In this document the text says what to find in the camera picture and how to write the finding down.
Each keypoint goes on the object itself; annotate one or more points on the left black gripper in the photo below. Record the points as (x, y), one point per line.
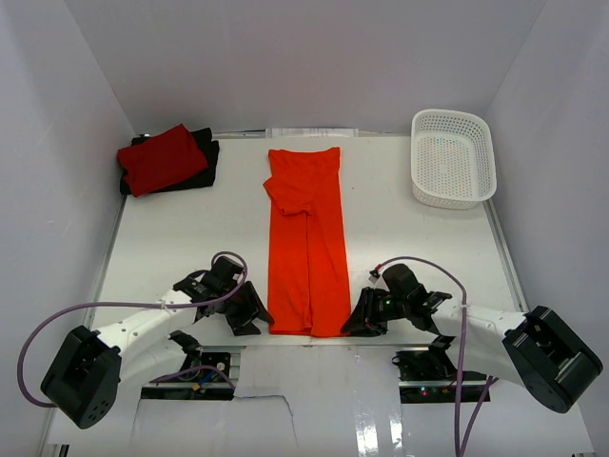
(252, 307)

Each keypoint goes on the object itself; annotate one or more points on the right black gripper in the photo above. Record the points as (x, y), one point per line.
(363, 322)

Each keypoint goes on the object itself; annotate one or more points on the orange t shirt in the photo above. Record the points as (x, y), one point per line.
(308, 288)

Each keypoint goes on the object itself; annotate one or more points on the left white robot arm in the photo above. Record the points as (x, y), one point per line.
(152, 345)

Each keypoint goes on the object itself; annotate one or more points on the folded red t shirt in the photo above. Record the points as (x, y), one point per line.
(161, 161)

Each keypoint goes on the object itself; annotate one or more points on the white label strip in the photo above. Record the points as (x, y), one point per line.
(311, 133)

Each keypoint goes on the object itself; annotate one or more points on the white plastic basket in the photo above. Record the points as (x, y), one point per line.
(452, 159)

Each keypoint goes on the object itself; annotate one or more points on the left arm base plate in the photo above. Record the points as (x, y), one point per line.
(200, 379)

